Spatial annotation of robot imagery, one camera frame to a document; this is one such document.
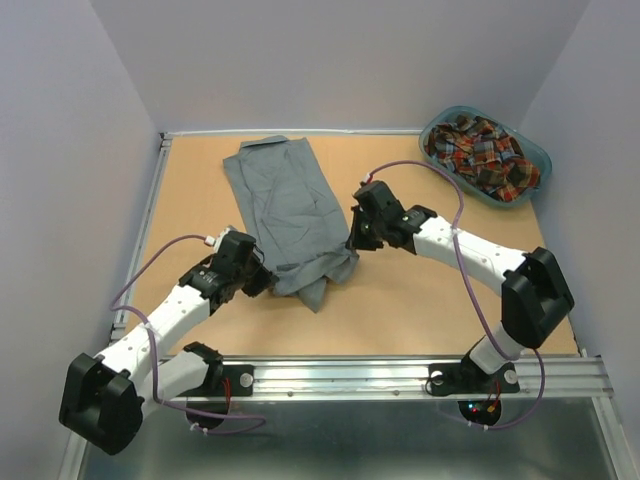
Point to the grey long sleeve shirt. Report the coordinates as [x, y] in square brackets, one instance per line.
[287, 205]

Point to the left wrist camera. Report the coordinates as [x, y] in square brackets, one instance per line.
[214, 242]

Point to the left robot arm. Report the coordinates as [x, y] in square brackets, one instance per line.
[106, 397]

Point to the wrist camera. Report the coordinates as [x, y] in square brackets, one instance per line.
[214, 242]
[366, 180]

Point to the plaid long sleeve shirt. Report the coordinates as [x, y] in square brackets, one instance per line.
[481, 153]

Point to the aluminium rail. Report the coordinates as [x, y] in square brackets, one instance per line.
[352, 378]
[261, 132]

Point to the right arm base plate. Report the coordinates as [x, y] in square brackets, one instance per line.
[463, 377]

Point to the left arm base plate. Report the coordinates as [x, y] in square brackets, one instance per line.
[234, 380]

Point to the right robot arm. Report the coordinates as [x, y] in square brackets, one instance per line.
[535, 296]

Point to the aluminium back rail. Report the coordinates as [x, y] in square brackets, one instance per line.
[261, 132]

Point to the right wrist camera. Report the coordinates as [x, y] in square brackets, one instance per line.
[366, 180]

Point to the teal plastic basket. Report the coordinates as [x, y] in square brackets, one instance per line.
[533, 152]

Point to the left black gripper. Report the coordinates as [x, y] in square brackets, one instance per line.
[263, 279]

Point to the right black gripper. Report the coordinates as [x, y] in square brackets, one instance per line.
[357, 240]

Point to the aluminium front rail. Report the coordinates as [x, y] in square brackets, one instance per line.
[352, 378]

